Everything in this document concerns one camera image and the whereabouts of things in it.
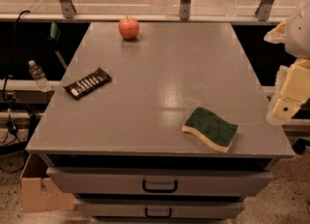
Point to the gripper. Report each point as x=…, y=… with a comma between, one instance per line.
x=298, y=37

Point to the red apple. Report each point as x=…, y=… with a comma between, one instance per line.
x=129, y=28

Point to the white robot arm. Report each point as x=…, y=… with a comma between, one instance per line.
x=298, y=34

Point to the green yellow sponge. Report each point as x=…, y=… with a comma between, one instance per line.
x=211, y=129

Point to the black snack bar wrapper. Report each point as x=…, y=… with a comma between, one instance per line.
x=87, y=84

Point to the grey drawer cabinet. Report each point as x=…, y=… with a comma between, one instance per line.
x=101, y=147

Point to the clear plastic water bottle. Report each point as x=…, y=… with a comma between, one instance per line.
x=38, y=75

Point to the cardboard box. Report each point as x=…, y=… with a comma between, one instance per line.
x=39, y=192

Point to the top drawer black handle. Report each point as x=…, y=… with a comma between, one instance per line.
x=159, y=187

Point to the drawer black handle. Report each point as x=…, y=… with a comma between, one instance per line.
x=159, y=187
x=158, y=212

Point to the green handled tool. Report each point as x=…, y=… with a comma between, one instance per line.
x=53, y=39

